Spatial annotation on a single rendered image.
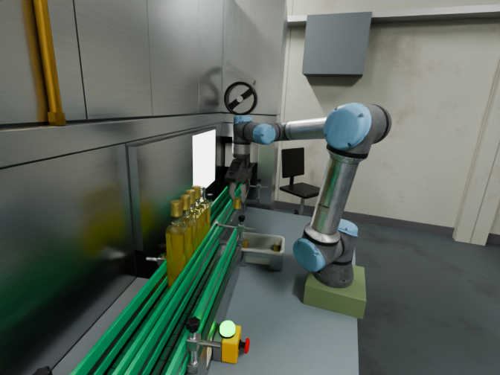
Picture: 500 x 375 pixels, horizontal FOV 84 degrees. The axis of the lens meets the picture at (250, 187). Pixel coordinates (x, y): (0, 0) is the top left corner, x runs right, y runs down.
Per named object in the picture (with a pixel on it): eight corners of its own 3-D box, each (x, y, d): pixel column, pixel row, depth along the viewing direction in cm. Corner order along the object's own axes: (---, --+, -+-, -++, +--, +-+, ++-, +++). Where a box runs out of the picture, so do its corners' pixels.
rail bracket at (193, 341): (190, 361, 64) (190, 312, 61) (222, 366, 64) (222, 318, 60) (184, 376, 61) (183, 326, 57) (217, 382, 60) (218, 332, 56)
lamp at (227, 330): (221, 325, 82) (222, 317, 81) (236, 327, 81) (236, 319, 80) (217, 337, 78) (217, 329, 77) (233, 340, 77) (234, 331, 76)
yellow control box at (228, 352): (218, 341, 85) (218, 321, 83) (242, 345, 84) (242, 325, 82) (212, 361, 79) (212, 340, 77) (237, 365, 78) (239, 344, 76)
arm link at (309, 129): (405, 101, 82) (283, 117, 119) (389, 101, 75) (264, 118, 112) (404, 141, 85) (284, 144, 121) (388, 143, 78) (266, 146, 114)
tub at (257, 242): (239, 246, 143) (239, 231, 140) (283, 251, 140) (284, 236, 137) (232, 265, 126) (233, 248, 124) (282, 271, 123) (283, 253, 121)
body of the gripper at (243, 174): (251, 179, 123) (253, 152, 119) (245, 184, 115) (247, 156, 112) (235, 177, 125) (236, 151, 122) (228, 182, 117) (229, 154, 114)
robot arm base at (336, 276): (356, 271, 111) (360, 249, 108) (349, 293, 98) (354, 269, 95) (318, 260, 118) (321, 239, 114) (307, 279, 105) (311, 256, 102)
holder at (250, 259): (229, 246, 143) (229, 232, 141) (283, 252, 140) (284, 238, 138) (221, 264, 127) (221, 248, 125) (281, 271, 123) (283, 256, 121)
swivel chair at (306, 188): (326, 220, 378) (335, 149, 351) (320, 239, 323) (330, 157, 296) (281, 213, 399) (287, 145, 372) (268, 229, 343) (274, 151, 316)
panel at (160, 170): (210, 181, 176) (211, 126, 167) (215, 181, 176) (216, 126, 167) (135, 250, 91) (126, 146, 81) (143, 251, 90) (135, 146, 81)
